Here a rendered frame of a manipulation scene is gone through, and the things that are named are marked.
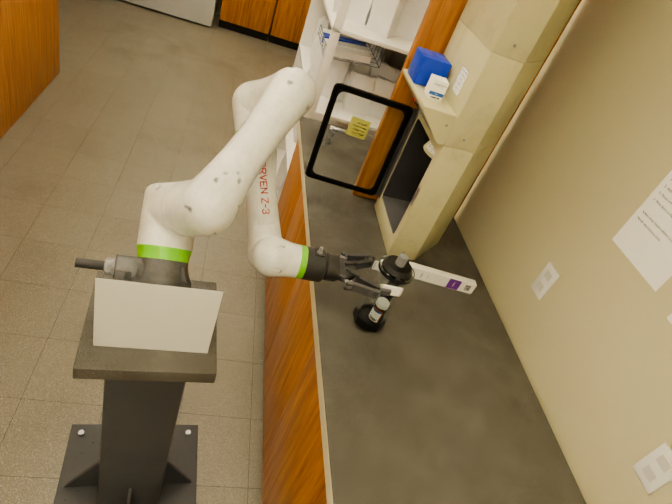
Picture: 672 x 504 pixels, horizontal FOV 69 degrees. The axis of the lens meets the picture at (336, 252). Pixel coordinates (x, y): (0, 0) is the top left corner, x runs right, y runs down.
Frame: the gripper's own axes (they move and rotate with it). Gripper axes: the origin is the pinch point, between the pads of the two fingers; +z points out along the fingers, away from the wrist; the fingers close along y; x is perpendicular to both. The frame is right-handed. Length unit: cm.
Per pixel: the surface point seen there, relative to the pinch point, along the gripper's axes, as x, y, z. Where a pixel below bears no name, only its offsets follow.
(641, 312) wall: -24, -23, 56
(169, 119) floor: 114, 278, -90
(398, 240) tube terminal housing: 11.0, 35.1, 15.0
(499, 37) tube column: -63, 35, 13
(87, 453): 112, 0, -78
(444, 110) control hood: -38, 37, 9
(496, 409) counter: 18.4, -27.0, 36.3
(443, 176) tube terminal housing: -18.1, 35.2, 18.5
